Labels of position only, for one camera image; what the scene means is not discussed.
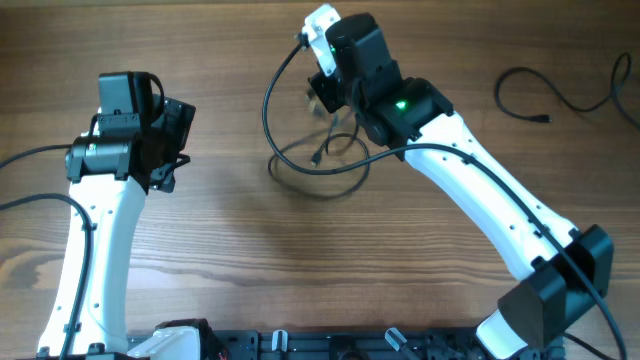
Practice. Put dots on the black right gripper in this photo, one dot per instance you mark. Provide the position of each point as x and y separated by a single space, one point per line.
323 86

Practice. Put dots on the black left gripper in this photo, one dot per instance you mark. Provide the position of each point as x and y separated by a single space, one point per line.
178 125

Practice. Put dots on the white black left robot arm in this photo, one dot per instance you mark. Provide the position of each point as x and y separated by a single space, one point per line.
134 145

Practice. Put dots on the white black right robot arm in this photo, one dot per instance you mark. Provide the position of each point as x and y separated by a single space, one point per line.
561 271

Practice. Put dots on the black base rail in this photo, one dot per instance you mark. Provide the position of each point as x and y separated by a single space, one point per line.
431 344

